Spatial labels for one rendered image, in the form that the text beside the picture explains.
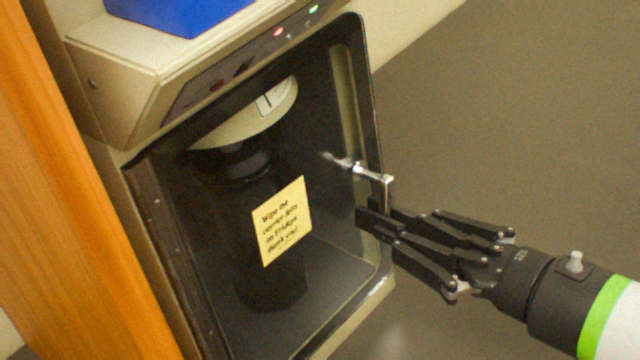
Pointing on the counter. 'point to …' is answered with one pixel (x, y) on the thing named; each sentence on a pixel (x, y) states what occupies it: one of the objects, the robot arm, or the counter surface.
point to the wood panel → (63, 225)
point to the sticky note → (282, 220)
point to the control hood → (157, 64)
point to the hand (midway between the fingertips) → (385, 220)
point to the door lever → (379, 186)
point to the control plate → (196, 88)
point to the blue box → (177, 14)
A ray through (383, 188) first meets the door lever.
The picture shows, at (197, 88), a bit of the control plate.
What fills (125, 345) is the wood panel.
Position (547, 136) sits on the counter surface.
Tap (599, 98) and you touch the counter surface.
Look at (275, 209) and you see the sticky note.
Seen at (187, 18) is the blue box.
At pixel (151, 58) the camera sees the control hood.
